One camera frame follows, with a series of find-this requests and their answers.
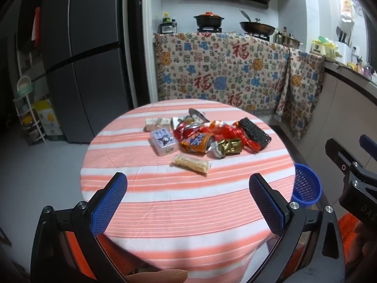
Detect black wok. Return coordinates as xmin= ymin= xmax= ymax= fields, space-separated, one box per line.
xmin=239 ymin=10 xmax=276 ymax=36

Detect shiny red crumpled wrapper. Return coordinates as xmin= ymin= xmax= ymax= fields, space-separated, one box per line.
xmin=173 ymin=121 xmax=204 ymax=142

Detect yellow cardboard box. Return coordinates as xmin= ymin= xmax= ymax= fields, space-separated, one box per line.
xmin=34 ymin=100 xmax=67 ymax=142

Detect kitchen counter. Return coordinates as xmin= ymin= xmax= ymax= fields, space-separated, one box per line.
xmin=295 ymin=56 xmax=377 ymax=166

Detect white wall organizer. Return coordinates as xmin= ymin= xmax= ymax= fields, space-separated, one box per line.
xmin=340 ymin=0 xmax=355 ymax=24

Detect purple cartoon tissue pack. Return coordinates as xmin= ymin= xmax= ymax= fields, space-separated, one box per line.
xmin=150 ymin=128 xmax=178 ymax=157

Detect large printed blanket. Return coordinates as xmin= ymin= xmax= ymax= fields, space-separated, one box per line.
xmin=154 ymin=32 xmax=292 ymax=117

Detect long red snack wrapper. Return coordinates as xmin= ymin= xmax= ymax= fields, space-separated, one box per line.
xmin=243 ymin=137 xmax=264 ymax=154

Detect crushed orange drink can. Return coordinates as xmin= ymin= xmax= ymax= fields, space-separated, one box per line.
xmin=179 ymin=133 xmax=224 ymax=159

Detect gold foil wrapper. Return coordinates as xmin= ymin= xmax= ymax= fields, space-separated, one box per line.
xmin=217 ymin=138 xmax=242 ymax=156

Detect cream snack bar wrapper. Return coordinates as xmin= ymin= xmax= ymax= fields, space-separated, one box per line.
xmin=172 ymin=154 xmax=213 ymax=177

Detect steel pot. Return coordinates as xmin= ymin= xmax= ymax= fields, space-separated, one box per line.
xmin=275 ymin=32 xmax=304 ymax=48

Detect stack of yellow green bowls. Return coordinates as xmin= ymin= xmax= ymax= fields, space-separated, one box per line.
xmin=311 ymin=37 xmax=339 ymax=57

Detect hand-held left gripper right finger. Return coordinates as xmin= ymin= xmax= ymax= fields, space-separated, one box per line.
xmin=249 ymin=173 xmax=345 ymax=283

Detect white storage rack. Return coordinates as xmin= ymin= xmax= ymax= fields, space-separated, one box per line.
xmin=13 ymin=77 xmax=48 ymax=146

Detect floral tissue pack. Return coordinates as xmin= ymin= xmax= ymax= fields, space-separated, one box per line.
xmin=144 ymin=117 xmax=171 ymax=132

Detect black pot orange lid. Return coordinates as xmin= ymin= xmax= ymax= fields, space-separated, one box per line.
xmin=193 ymin=12 xmax=225 ymax=28

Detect person's left hand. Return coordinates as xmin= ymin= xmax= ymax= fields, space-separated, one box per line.
xmin=125 ymin=269 xmax=188 ymax=283

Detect blue plastic basket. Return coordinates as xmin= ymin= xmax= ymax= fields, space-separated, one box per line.
xmin=291 ymin=163 xmax=322 ymax=205

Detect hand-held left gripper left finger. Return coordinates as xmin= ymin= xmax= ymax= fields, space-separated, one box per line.
xmin=31 ymin=172 xmax=128 ymax=283

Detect person's orange clothing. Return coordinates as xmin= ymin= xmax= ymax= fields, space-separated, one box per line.
xmin=337 ymin=215 xmax=358 ymax=244

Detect striped orange white tablecloth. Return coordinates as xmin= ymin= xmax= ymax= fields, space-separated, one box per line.
xmin=79 ymin=100 xmax=296 ymax=283

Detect red plastic bag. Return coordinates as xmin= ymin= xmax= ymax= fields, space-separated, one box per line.
xmin=210 ymin=120 xmax=245 ymax=140

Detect dark grey refrigerator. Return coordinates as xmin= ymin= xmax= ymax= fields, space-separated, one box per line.
xmin=41 ymin=0 xmax=139 ymax=145

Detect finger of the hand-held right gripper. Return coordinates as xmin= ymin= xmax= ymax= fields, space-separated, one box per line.
xmin=359 ymin=134 xmax=377 ymax=166
xmin=325 ymin=138 xmax=364 ymax=181

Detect silver foil wrapper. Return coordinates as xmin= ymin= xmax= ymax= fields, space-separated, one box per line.
xmin=188 ymin=108 xmax=210 ymax=123

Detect kitchen knives in holder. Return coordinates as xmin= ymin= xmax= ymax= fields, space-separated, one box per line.
xmin=336 ymin=26 xmax=352 ymax=48

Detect black mesh packet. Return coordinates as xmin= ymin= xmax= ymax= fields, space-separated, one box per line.
xmin=238 ymin=118 xmax=272 ymax=151

